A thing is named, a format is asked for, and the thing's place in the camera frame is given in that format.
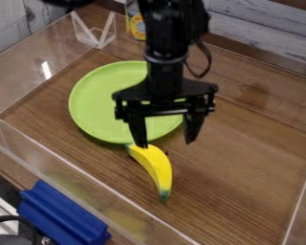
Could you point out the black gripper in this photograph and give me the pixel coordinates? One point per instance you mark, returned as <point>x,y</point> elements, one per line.
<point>189,99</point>

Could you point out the yellow toy banana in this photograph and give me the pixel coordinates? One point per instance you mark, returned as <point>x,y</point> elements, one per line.
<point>154,161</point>

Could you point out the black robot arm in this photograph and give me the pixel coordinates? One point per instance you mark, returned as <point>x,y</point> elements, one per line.
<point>176,23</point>

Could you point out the green round plate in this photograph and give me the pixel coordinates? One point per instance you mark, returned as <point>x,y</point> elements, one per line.
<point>92,105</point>

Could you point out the yellow labelled tin can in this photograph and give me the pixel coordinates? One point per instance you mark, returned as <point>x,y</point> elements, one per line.
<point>134,23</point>

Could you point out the blue plastic clamp block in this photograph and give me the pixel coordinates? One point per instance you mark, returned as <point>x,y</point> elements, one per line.
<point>60,218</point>

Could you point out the clear acrylic triangle bracket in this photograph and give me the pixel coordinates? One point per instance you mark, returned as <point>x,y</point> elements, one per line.
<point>94,37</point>

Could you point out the clear acrylic enclosure wall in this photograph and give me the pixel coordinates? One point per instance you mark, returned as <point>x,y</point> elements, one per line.
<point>128,219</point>

